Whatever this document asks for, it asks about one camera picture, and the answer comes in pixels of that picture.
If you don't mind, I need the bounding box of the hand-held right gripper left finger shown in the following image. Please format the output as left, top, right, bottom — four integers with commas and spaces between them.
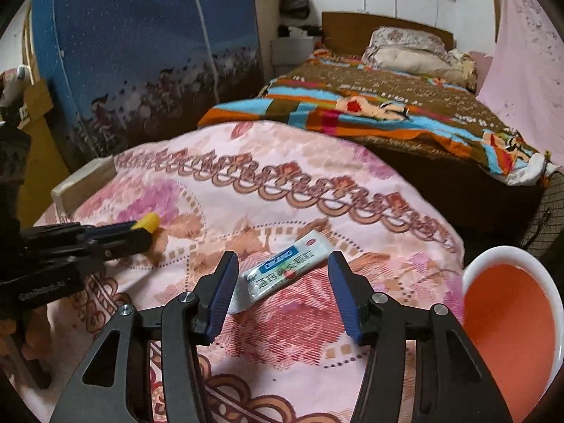
49, 250, 240, 423

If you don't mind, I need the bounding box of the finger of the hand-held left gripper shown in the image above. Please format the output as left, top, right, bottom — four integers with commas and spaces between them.
21, 221, 138, 250
90, 230, 153, 260

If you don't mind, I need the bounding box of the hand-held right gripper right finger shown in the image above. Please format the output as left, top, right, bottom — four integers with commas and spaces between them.
327, 250, 514, 423

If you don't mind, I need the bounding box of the small yellow plastic piece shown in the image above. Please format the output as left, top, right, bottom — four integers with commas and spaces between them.
133, 212, 160, 234

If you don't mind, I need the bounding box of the white toothpaste tube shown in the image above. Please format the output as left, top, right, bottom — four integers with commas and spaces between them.
227, 230, 332, 316

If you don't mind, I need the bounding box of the orange bucket with white rim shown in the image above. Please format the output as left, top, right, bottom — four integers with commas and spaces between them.
460, 247, 564, 423

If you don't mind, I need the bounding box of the beige wooden board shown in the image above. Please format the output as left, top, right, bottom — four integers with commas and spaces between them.
50, 156, 118, 222

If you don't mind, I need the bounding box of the yellow wooden cabinet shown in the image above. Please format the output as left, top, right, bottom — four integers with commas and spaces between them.
18, 78, 61, 231

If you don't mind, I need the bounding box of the pink floral blanket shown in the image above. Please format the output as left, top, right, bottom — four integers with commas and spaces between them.
33, 121, 466, 423

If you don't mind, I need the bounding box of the blue printed wardrobe cover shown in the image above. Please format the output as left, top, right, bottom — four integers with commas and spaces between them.
31, 0, 266, 173

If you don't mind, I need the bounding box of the colourful striped brown blanket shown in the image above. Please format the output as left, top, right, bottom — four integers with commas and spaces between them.
196, 48, 552, 186

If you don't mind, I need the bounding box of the dark wicker chair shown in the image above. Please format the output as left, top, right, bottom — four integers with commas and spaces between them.
520, 175, 564, 266

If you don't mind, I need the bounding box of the cream pillow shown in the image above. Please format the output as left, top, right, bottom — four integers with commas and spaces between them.
374, 48, 468, 83

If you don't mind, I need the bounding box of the white bedside cabinet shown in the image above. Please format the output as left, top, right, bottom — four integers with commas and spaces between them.
270, 35, 316, 70

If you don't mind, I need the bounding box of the floral pillow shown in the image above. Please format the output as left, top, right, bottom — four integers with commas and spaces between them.
362, 26, 448, 61

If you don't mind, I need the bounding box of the wooden bed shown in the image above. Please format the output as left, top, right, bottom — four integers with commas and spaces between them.
321, 11, 550, 248

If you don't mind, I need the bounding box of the pink hanging bed sheet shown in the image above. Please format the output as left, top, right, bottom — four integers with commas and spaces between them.
476, 0, 564, 167

